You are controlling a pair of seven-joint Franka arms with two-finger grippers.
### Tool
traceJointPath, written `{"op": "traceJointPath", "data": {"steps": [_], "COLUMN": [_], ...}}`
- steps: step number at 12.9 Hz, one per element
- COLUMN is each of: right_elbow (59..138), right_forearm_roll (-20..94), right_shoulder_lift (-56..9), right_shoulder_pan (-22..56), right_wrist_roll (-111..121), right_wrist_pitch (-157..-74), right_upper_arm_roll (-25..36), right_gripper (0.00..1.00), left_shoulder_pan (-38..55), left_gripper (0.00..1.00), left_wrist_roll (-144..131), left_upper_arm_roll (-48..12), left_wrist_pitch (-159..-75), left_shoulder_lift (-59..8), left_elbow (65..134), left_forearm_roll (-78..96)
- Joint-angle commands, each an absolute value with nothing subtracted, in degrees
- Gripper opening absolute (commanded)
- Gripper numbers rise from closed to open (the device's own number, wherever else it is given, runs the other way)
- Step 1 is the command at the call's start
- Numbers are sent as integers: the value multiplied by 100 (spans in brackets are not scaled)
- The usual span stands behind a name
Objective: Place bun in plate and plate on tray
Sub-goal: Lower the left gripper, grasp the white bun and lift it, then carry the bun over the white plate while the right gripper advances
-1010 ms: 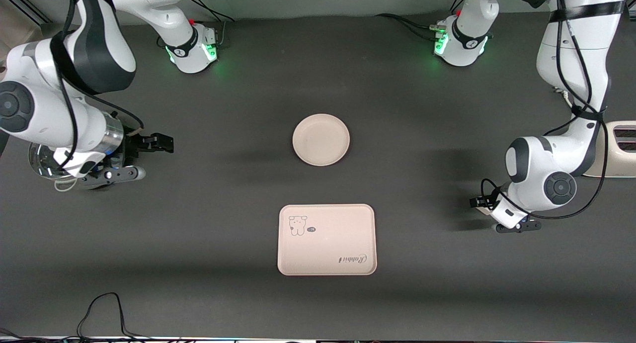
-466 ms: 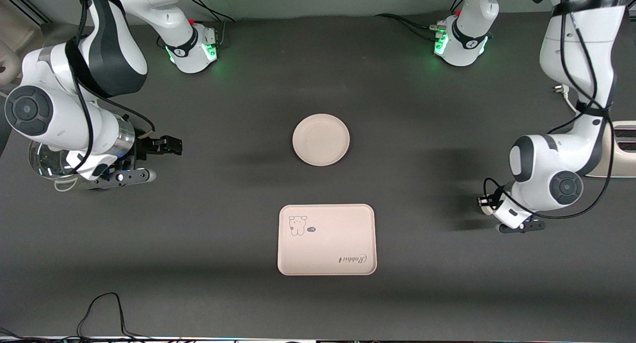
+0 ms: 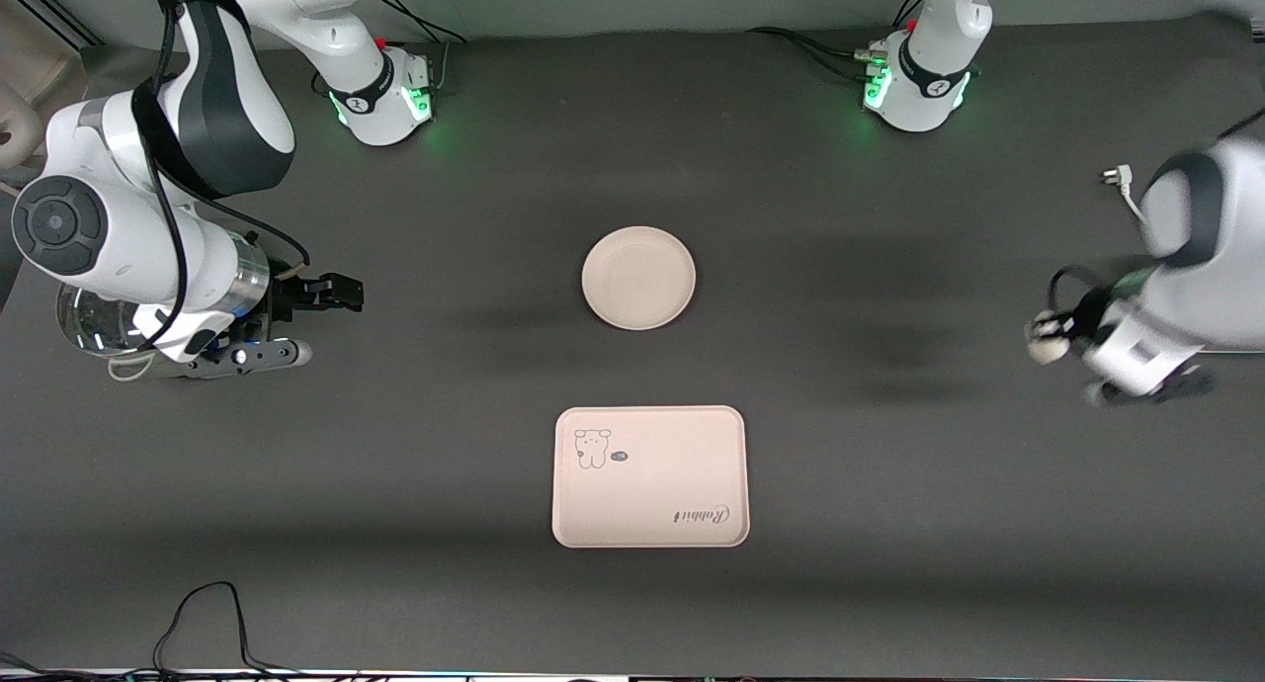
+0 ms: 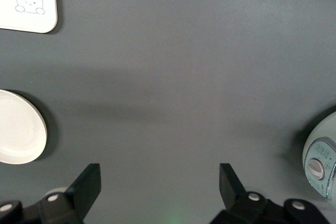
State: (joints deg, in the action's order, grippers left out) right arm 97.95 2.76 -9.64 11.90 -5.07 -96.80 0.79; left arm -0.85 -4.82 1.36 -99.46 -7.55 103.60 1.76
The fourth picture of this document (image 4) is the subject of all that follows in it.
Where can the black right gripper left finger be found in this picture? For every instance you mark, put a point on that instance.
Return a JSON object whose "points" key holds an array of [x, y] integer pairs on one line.
{"points": [[84, 190]]}

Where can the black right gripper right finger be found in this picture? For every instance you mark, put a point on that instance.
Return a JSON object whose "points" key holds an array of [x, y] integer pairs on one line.
{"points": [[232, 190]]}

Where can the round cream plate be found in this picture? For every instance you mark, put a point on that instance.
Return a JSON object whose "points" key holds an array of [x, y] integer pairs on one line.
{"points": [[18, 129]]}

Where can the cream rabbit print tray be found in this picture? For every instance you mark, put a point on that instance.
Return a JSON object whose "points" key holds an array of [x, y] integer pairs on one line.
{"points": [[26, 22]]}

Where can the pale green electric pot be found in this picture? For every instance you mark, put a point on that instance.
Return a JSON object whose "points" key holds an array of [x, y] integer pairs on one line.
{"points": [[323, 155]]}

